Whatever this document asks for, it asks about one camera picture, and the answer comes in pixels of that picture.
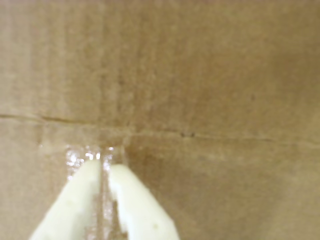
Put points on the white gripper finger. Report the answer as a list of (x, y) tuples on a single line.
[(75, 207), (140, 210)]

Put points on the clear packing tape strip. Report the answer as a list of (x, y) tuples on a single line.
[(75, 160)]

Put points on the brown cardboard sheet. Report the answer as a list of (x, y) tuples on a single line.
[(200, 75)]

